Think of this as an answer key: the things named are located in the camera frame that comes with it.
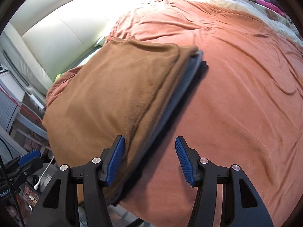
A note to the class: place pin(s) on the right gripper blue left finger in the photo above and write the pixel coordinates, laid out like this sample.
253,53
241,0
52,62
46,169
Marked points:
111,159

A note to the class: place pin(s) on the folded grey clothes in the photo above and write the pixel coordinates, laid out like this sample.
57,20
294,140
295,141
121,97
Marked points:
194,70

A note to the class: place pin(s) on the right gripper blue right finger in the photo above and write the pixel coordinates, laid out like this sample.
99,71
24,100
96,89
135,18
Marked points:
188,159

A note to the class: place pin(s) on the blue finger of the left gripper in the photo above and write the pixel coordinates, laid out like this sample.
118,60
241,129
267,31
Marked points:
28,157

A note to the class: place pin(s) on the mustard brown printed t-shirt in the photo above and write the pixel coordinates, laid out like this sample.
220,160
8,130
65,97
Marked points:
122,90

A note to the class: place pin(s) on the cream quilt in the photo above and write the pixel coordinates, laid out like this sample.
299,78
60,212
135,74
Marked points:
277,22

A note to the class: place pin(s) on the orange bed blanket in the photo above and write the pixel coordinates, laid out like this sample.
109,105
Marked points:
245,109

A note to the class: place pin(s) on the cream padded headboard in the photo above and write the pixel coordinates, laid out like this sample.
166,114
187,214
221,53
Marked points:
47,37

